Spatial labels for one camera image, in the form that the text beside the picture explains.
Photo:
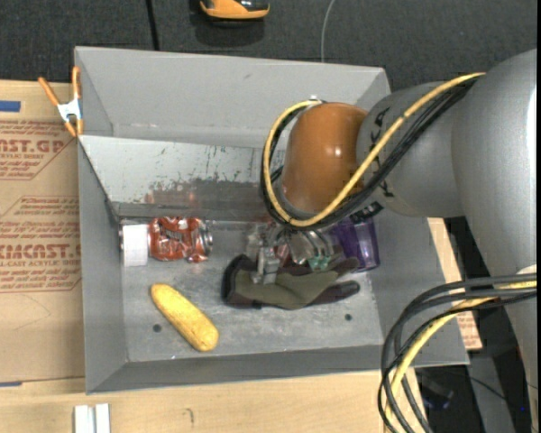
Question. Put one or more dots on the clear purple plastic cup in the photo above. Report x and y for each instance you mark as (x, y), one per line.
(363, 246)

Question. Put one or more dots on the grey metal bin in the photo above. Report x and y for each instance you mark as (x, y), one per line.
(234, 97)

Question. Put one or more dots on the olive and brown glove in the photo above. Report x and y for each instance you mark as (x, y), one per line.
(297, 289)

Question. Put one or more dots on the crushed red bottle white cap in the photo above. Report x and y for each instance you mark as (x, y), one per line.
(171, 239)

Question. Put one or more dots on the yellow toy corn cob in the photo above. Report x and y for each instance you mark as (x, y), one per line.
(185, 317)

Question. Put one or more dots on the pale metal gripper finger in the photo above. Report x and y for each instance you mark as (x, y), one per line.
(255, 242)
(267, 269)

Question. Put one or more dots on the brown cardboard board red print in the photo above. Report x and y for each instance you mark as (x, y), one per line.
(31, 314)

